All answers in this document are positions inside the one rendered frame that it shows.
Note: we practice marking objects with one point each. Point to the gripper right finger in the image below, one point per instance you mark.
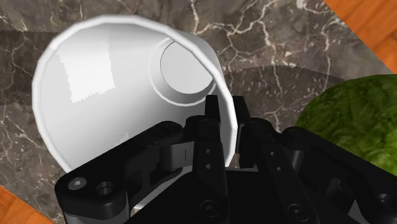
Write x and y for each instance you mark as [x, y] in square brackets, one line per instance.
[279, 161]

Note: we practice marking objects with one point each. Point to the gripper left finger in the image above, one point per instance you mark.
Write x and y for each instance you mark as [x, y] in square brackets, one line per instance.
[208, 145]

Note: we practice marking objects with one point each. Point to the white bowl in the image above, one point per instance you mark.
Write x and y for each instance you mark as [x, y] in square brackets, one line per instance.
[124, 93]

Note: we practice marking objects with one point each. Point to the green lettuce head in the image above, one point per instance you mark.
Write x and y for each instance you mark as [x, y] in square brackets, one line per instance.
[356, 118]

